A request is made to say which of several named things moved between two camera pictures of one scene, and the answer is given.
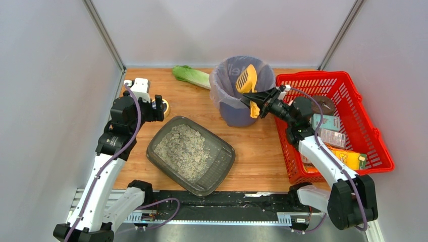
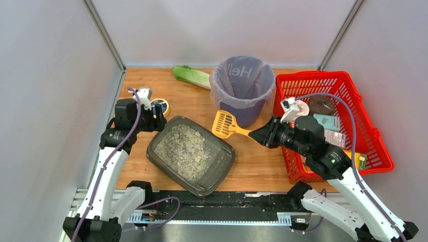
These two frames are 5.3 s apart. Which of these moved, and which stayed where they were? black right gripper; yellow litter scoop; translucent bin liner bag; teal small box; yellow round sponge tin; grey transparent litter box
Moved: yellow litter scoop; black right gripper
Stayed: yellow round sponge tin; translucent bin liner bag; teal small box; grey transparent litter box
